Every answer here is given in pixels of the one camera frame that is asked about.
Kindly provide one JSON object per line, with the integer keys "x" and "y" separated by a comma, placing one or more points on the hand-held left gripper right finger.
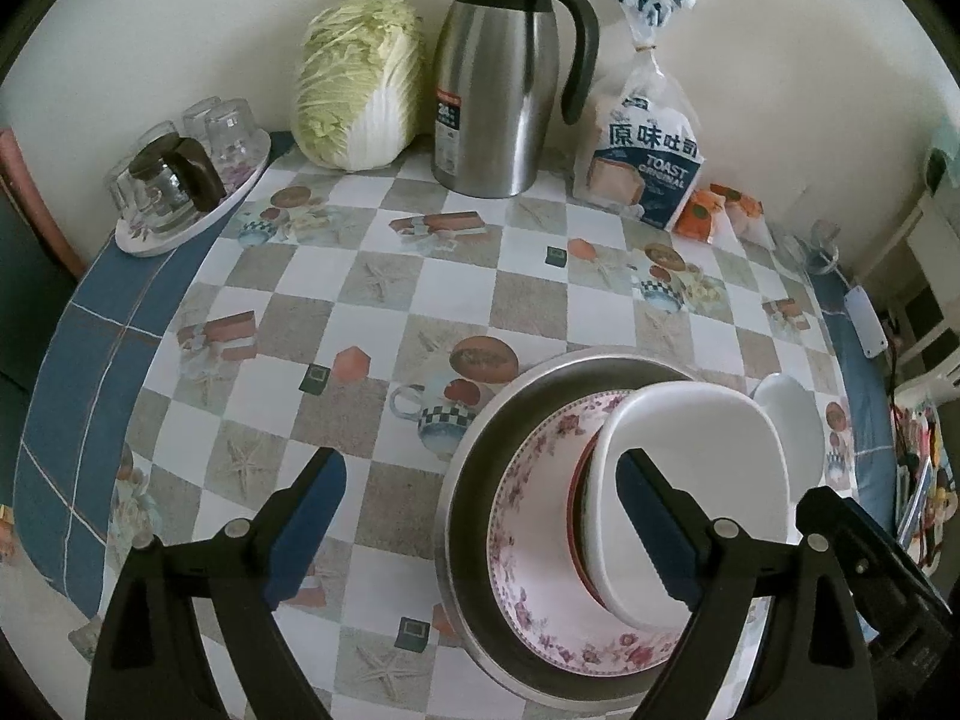
{"x": 660, "y": 529}

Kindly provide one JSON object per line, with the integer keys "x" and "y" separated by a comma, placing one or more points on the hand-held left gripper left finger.
{"x": 307, "y": 525}

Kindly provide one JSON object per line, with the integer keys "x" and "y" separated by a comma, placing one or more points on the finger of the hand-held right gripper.
{"x": 832, "y": 514}

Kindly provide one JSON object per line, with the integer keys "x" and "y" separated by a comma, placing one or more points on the bowl with red fruit print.
{"x": 581, "y": 525}

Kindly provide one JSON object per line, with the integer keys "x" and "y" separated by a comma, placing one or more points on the small white printed bowl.
{"x": 787, "y": 420}

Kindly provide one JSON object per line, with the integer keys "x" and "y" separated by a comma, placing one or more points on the plain white rounded-square bowl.
{"x": 697, "y": 420}

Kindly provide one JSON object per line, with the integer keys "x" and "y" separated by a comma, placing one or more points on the round plate pink floral rim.
{"x": 540, "y": 540}

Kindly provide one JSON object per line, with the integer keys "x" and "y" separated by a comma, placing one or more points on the stainless steel basin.
{"x": 480, "y": 465}

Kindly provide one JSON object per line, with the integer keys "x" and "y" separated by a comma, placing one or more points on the colourful clutter pile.
{"x": 919, "y": 480}

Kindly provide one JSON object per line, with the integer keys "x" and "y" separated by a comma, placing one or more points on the white power strip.
{"x": 866, "y": 322}

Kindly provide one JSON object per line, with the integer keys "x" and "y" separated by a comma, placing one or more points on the white shelf unit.
{"x": 922, "y": 292}

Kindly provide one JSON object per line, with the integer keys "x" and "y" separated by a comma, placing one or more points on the white floral oval tray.
{"x": 240, "y": 184}

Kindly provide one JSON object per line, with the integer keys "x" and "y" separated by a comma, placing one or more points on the dark teal chair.
{"x": 26, "y": 292}

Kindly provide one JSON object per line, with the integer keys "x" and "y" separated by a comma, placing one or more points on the bagged toast bread loaf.
{"x": 641, "y": 157}

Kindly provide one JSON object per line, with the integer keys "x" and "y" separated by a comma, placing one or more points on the glass teapot black lid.
{"x": 169, "y": 180}

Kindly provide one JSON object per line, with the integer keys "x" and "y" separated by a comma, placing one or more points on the teal cloth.
{"x": 943, "y": 157}

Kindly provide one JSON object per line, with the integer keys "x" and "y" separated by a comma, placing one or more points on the upturned drinking glass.
{"x": 199, "y": 114}
{"x": 120, "y": 187}
{"x": 156, "y": 135}
{"x": 229, "y": 131}

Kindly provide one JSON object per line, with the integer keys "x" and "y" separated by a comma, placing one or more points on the napa cabbage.
{"x": 352, "y": 82}

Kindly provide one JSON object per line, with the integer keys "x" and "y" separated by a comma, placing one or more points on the stainless steel thermos jug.
{"x": 487, "y": 90}

